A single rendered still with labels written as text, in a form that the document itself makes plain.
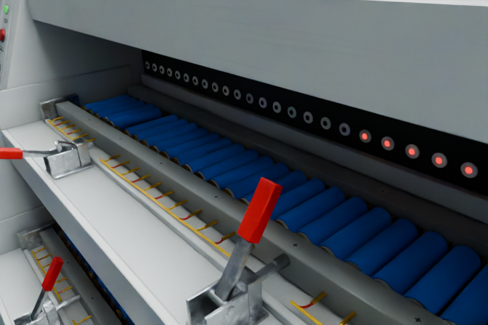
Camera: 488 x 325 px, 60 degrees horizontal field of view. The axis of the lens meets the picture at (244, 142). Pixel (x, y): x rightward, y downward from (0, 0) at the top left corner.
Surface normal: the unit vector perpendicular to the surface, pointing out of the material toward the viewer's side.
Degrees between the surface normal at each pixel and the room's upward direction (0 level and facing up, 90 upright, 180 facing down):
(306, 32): 112
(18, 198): 90
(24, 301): 22
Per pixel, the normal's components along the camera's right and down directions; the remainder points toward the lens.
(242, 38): -0.77, 0.29
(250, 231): -0.65, -0.29
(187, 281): -0.05, -0.91
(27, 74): 0.64, 0.29
